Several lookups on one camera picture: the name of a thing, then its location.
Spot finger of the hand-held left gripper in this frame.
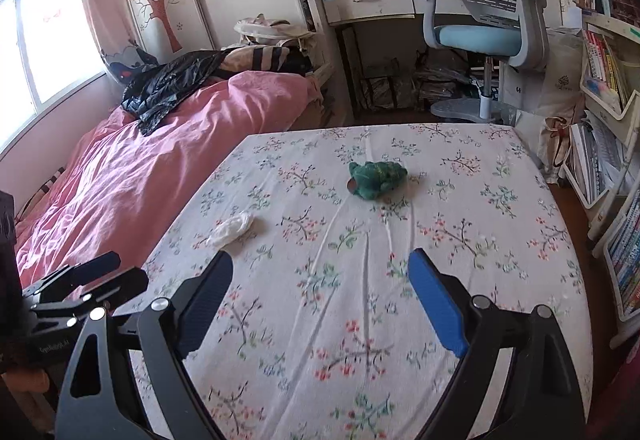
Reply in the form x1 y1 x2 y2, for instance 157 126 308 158
22 251 122 304
30 267 150 321

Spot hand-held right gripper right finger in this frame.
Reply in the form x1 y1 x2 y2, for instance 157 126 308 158
407 247 586 440

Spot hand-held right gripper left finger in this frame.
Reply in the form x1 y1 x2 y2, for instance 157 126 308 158
55 250 235 440

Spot small tissue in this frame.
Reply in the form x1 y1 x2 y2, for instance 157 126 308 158
206 212 255 249

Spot floral tablecloth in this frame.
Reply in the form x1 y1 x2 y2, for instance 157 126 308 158
126 122 594 440

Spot striped bed sheet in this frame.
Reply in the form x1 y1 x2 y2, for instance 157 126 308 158
27 164 67 207

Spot pink blanket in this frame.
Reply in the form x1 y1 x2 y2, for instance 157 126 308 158
12 70 322 301

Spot green plush toy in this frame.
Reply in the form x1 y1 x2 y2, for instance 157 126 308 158
347 161 409 197

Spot stack of colourful books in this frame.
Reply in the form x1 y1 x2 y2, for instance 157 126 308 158
606 199 640 317

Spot black plastic bag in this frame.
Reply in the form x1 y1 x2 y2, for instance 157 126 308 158
121 50 237 137

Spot white paper folders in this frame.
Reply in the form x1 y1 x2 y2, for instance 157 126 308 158
566 119 627 207

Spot clear storage bag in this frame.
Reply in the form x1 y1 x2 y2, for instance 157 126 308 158
415 52 484 109
356 72 416 111

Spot window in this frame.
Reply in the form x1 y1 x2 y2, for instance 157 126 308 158
0 0 109 157

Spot striped cloth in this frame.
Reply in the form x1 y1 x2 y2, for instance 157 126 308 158
220 44 314 76

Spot white bookshelf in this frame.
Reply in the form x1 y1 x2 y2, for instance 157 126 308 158
562 0 640 347

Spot white shopping bag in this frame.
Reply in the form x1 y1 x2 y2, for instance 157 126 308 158
539 32 587 121

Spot grey and blue office chair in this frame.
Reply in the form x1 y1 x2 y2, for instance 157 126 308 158
401 0 554 124

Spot cream canvas bag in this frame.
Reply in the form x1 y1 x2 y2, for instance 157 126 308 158
234 14 317 46

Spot row of upright books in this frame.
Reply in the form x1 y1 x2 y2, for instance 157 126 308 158
582 27 632 111

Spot white desk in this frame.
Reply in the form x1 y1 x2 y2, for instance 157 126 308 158
279 0 571 121

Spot canvas bag with red handles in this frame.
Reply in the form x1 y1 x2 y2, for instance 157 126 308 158
544 116 574 184

